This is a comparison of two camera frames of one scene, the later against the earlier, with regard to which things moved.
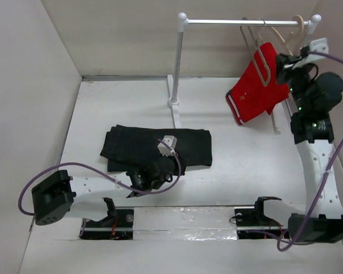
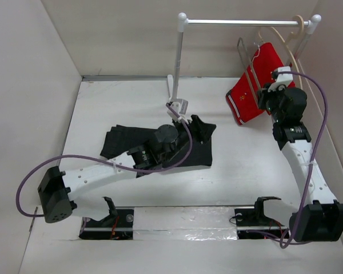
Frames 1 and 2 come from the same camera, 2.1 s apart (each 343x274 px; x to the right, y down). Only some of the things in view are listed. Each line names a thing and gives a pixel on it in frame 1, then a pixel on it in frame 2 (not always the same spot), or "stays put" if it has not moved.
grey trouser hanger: x=259 y=45 -> x=254 y=79
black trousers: x=129 y=147 stays put
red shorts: x=250 y=96 stays put
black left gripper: x=175 y=172 -> x=201 y=131
